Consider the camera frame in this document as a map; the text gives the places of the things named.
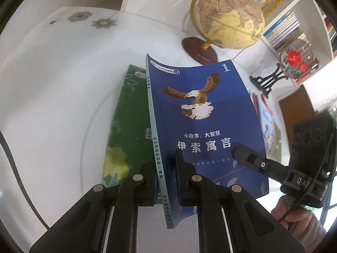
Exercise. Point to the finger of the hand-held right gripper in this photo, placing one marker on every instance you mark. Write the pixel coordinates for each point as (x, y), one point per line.
(252, 158)

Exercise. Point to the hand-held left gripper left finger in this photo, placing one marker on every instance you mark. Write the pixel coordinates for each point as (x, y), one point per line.
(147, 187)

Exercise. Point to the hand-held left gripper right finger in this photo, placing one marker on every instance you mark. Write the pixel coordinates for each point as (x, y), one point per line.
(177, 179)

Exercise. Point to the pale blue robed figure book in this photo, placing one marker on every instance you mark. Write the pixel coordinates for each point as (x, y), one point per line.
(270, 131)

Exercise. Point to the blue eagle cover book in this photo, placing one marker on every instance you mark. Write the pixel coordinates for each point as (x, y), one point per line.
(210, 126)

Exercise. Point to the bright green leaf book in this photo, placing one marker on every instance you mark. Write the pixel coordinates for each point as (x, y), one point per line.
(126, 126)

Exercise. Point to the person's right forearm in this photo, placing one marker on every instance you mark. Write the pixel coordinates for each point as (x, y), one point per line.
(310, 234)

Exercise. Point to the person's right hand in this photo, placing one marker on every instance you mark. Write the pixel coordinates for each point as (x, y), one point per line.
(300, 214)

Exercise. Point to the brown wooden sideboard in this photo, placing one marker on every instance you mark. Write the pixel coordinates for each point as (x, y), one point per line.
(297, 105)

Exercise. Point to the embroidered round fan on stand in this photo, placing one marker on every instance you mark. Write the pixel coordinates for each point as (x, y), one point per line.
(295, 58)

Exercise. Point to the vintage yellow globe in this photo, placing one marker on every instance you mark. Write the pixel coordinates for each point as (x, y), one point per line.
(231, 23)

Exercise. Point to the row of colourful shelf volumes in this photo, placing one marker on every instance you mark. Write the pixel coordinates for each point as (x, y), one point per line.
(332, 37)

